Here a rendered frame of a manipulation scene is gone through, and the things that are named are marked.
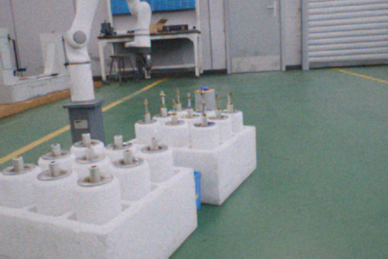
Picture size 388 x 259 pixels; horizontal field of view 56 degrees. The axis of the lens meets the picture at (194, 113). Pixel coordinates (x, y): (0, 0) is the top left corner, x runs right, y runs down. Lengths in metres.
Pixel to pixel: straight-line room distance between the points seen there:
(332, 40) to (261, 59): 1.18
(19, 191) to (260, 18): 5.87
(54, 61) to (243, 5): 3.25
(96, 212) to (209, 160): 0.50
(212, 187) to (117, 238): 0.51
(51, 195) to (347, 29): 6.17
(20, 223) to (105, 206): 0.21
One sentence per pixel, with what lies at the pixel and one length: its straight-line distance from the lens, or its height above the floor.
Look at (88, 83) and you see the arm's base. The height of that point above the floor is 0.38.
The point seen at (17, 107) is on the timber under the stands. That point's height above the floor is 0.05.
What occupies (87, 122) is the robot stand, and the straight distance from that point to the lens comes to 1.68.
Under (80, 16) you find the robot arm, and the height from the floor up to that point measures 0.67.
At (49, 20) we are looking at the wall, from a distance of 7.34.
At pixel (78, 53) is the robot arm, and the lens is 1.73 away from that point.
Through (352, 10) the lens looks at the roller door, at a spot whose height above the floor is 0.92.
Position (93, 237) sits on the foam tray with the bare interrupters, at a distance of 0.77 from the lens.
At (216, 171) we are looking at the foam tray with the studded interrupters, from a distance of 1.19.
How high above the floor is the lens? 0.52
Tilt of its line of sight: 10 degrees down
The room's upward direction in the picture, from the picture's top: 4 degrees counter-clockwise
